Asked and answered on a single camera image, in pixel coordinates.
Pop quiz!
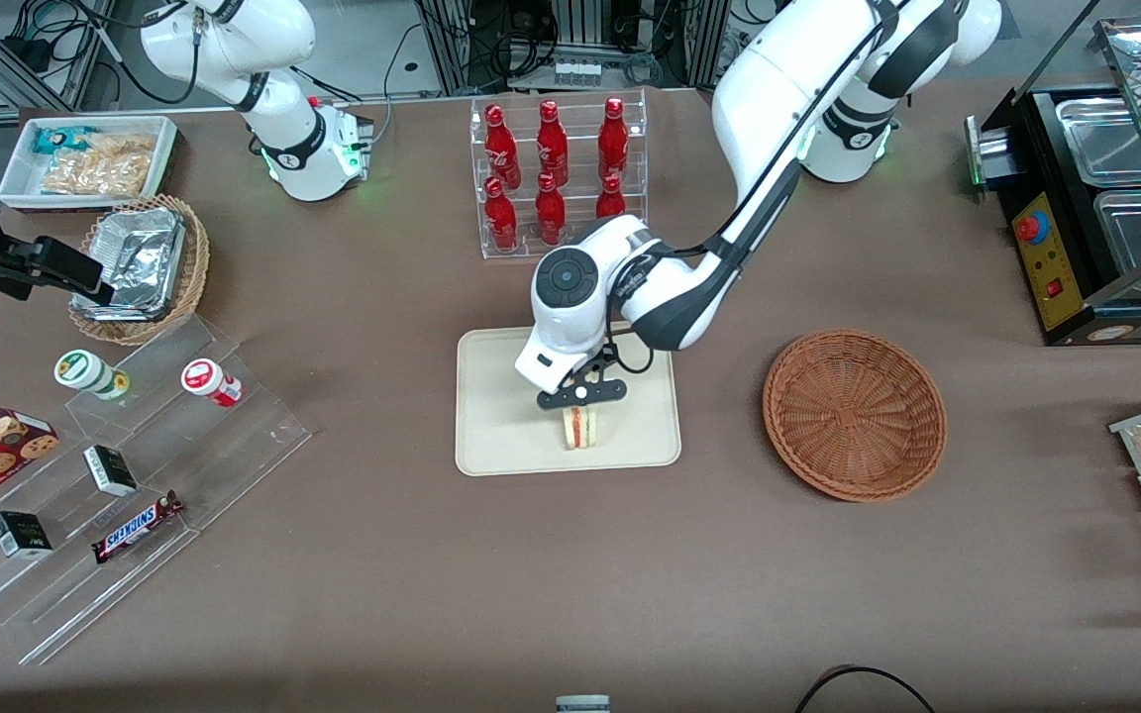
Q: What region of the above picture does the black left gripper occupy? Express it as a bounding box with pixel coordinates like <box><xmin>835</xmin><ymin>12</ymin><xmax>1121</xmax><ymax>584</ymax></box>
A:
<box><xmin>538</xmin><ymin>355</ymin><xmax>628</xmax><ymax>410</ymax></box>

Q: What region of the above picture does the triangular sandwich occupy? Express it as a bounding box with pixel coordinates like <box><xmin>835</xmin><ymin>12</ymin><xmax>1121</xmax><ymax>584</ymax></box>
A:
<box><xmin>561</xmin><ymin>405</ymin><xmax>600</xmax><ymax>450</ymax></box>

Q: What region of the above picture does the beige plastic tray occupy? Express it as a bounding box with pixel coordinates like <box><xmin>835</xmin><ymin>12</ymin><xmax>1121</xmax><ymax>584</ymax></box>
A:
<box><xmin>455</xmin><ymin>319</ymin><xmax>682</xmax><ymax>477</ymax></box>

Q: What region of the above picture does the light tan wicker basket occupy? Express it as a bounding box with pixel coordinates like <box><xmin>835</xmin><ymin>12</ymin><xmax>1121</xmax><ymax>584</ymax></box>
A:
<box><xmin>67</xmin><ymin>194</ymin><xmax>211</xmax><ymax>346</ymax></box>

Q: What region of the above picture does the brown round wicker basket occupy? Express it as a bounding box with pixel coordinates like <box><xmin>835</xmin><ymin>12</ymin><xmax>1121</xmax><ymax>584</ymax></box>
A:
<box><xmin>762</xmin><ymin>328</ymin><xmax>948</xmax><ymax>503</ymax></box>

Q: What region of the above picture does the silver foil container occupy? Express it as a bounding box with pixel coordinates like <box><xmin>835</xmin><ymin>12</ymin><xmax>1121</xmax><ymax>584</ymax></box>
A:
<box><xmin>70</xmin><ymin>206</ymin><xmax>185</xmax><ymax>320</ymax></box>

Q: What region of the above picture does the green lidded snack cup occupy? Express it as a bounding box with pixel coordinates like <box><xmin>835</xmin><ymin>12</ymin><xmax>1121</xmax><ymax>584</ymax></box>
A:
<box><xmin>53</xmin><ymin>350</ymin><xmax>132</xmax><ymax>402</ymax></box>

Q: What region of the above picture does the clear bag of chips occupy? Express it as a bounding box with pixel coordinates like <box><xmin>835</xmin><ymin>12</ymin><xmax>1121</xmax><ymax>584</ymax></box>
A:
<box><xmin>41</xmin><ymin>134</ymin><xmax>157</xmax><ymax>197</ymax></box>

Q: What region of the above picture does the white rectangular snack bin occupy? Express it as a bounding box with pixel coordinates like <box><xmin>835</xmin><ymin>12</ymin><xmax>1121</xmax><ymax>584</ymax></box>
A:
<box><xmin>0</xmin><ymin>115</ymin><xmax>179</xmax><ymax>212</ymax></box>

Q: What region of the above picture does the red lidded snack cup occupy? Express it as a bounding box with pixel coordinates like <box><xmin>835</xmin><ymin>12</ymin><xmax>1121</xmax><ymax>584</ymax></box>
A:
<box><xmin>181</xmin><ymin>358</ymin><xmax>244</xmax><ymax>408</ymax></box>

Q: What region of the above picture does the teal snack packet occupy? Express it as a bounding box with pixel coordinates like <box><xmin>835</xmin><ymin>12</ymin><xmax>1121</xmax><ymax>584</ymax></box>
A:
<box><xmin>31</xmin><ymin>125</ymin><xmax>96</xmax><ymax>155</ymax></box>

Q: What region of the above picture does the small black carton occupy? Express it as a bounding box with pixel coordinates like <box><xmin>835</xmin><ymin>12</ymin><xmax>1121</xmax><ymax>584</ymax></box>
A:
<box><xmin>0</xmin><ymin>511</ymin><xmax>53</xmax><ymax>559</ymax></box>
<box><xmin>83</xmin><ymin>445</ymin><xmax>139</xmax><ymax>497</ymax></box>

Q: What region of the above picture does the clear acrylic stepped display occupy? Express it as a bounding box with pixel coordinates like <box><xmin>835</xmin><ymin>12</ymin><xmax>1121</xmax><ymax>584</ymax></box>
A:
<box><xmin>0</xmin><ymin>315</ymin><xmax>312</xmax><ymax>666</ymax></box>

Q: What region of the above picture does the Snickers chocolate bar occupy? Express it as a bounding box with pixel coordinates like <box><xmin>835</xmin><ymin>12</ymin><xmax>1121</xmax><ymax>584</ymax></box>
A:
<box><xmin>91</xmin><ymin>490</ymin><xmax>184</xmax><ymax>565</ymax></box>

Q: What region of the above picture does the clear acrylic bottle rack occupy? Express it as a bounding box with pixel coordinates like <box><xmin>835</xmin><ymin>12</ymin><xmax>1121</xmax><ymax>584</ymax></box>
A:
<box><xmin>469</xmin><ymin>87</ymin><xmax>649</xmax><ymax>260</ymax></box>

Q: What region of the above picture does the black hot food warmer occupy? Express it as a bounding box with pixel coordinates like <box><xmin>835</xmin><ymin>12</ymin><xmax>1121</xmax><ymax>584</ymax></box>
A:
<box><xmin>967</xmin><ymin>15</ymin><xmax>1141</xmax><ymax>348</ymax></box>

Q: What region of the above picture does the black cable loop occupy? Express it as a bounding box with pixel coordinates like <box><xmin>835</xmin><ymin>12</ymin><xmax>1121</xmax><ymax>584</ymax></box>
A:
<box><xmin>793</xmin><ymin>665</ymin><xmax>938</xmax><ymax>713</ymax></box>

